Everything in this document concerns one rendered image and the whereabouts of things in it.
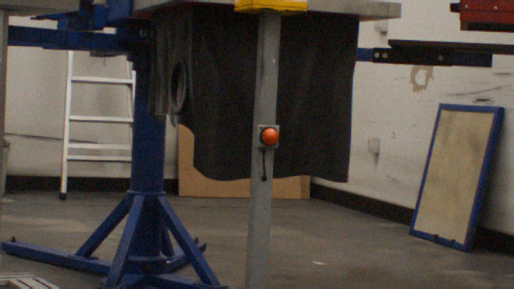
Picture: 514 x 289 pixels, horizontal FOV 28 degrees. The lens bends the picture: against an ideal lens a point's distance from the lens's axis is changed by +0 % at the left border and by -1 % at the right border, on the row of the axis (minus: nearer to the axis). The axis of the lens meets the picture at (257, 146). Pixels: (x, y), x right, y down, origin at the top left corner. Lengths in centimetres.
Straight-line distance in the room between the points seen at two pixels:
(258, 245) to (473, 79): 347
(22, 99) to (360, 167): 230
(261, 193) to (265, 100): 21
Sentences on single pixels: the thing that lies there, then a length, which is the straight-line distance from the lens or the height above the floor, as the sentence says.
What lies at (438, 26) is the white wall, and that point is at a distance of 607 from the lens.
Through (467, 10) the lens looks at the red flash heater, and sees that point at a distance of 356.
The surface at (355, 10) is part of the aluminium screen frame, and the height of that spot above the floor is 96.
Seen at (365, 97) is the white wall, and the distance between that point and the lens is 688.
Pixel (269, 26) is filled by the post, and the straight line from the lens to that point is 233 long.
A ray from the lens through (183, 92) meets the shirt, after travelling 266.
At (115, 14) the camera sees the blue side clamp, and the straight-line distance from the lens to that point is 312.
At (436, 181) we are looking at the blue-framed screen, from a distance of 576.
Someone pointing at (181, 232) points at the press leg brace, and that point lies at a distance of 382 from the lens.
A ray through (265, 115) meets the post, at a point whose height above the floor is 70.
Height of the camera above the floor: 75
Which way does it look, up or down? 3 degrees down
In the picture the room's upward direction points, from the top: 3 degrees clockwise
